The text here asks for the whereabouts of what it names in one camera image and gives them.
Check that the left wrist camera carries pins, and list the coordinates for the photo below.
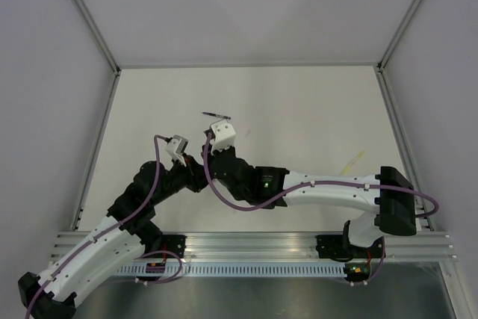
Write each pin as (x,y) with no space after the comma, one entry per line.
(176,147)

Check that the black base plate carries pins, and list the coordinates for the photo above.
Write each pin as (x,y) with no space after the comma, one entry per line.
(172,243)
(338,247)

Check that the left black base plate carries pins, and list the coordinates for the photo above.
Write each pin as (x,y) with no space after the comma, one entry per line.
(172,243)

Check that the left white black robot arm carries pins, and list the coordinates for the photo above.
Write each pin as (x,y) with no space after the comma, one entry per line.
(124,234)

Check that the yellow pen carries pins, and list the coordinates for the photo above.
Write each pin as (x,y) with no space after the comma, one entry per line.
(351,163)

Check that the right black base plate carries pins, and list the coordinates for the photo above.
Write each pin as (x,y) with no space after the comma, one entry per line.
(338,247)

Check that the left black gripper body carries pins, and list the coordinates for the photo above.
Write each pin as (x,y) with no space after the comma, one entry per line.
(184,175)

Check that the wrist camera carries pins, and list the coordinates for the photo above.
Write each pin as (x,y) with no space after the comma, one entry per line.
(222,135)
(176,147)

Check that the aluminium rail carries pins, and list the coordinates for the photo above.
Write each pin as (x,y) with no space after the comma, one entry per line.
(301,246)

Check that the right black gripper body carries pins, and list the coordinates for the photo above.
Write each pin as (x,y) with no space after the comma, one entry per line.
(229,151)

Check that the purple pen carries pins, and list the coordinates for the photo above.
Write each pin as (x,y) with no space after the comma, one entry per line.
(220,116)

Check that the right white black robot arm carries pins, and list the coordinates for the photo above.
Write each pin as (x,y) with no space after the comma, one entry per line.
(386,200)

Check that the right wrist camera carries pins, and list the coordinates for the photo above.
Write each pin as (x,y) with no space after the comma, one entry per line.
(222,135)

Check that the white slotted cable duct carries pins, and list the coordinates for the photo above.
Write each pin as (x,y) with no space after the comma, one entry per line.
(230,269)

